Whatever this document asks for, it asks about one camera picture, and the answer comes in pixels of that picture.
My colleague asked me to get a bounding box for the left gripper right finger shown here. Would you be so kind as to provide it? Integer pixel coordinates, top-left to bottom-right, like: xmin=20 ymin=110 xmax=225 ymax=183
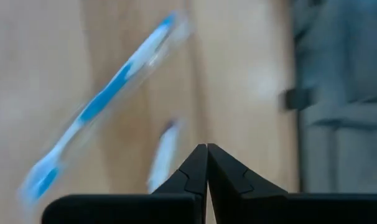
xmin=207 ymin=142 xmax=289 ymax=224

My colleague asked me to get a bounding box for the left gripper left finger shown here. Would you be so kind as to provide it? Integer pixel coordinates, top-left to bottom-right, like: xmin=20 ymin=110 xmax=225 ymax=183
xmin=151 ymin=142 xmax=209 ymax=224

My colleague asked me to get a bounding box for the blue toothbrush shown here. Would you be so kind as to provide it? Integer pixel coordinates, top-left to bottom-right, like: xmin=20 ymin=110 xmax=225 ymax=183
xmin=17 ymin=11 xmax=192 ymax=206

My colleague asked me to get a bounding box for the white toothbrush in clear wrapper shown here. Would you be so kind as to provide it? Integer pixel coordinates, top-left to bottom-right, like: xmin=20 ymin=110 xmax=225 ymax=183
xmin=146 ymin=118 xmax=185 ymax=194

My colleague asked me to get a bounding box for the black aluminium table frame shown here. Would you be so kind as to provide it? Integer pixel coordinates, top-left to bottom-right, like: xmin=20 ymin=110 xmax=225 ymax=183
xmin=281 ymin=88 xmax=315 ymax=194

